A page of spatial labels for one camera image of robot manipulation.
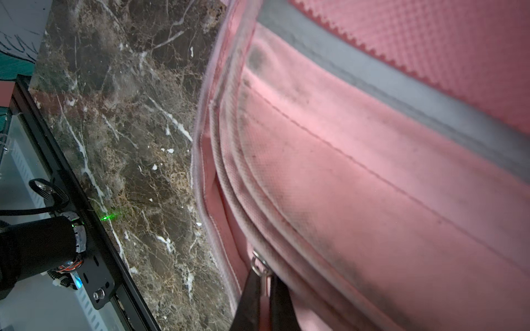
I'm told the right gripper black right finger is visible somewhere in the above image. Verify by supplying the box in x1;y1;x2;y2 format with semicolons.
270;275;300;331

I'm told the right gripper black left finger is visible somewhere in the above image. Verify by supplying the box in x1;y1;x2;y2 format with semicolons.
229;271;262;331

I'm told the pink student backpack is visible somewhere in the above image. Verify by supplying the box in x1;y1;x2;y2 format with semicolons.
192;1;529;330

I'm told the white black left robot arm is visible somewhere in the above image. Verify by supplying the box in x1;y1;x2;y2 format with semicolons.
1;216;88;300

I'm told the black front mounting rail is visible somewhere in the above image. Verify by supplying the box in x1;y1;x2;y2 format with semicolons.
10;75;160;330

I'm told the white perforated cable tray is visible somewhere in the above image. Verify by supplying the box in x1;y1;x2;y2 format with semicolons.
1;139;120;330

